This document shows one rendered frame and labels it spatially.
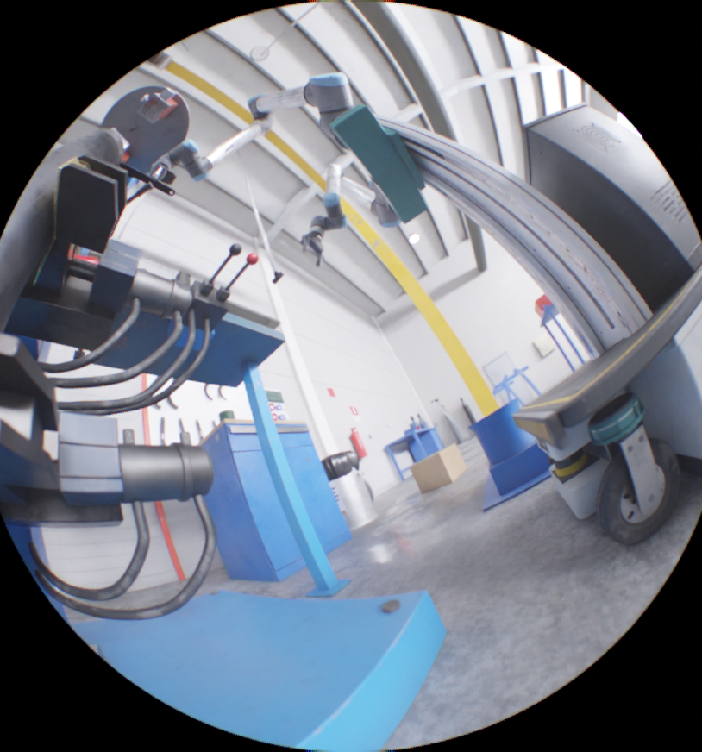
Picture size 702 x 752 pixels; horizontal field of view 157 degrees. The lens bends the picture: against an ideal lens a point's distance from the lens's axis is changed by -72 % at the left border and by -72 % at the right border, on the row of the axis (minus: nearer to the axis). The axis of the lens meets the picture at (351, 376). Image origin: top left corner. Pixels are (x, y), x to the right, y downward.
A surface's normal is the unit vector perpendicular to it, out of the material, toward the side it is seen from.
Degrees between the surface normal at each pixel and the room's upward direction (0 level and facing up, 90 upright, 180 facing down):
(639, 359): 90
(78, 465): 90
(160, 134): 180
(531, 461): 90
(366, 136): 180
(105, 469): 90
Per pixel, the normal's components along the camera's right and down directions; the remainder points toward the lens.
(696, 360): -0.53, -0.14
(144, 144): 0.39, 0.84
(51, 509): 0.76, -0.52
